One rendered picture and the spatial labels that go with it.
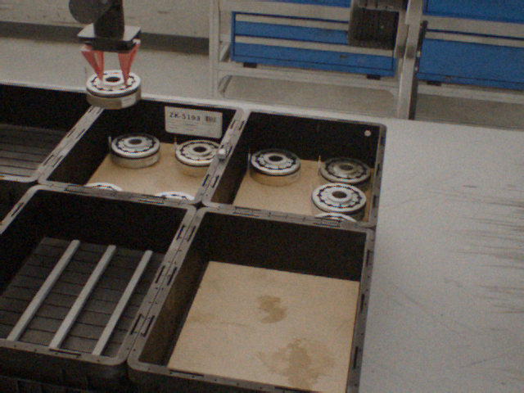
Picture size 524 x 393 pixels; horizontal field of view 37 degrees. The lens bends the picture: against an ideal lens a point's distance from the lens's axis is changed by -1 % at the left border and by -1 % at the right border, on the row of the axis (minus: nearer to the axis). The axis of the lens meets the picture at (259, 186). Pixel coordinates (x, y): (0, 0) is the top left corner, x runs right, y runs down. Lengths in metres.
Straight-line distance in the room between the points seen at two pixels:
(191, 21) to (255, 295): 3.25
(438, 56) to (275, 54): 0.70
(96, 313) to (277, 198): 0.47
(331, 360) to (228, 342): 0.16
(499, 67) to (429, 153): 1.49
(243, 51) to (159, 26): 1.08
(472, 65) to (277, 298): 2.33
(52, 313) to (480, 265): 0.86
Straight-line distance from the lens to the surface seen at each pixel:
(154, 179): 1.63
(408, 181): 1.94
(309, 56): 3.51
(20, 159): 1.75
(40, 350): 1.10
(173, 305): 1.21
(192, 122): 1.73
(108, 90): 1.51
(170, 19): 4.49
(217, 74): 3.58
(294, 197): 1.58
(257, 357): 1.21
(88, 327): 1.28
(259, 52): 3.53
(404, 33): 2.35
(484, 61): 3.51
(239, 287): 1.34
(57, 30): 4.72
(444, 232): 1.77
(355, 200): 1.53
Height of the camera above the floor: 1.65
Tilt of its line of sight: 31 degrees down
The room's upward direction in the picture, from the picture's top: 2 degrees clockwise
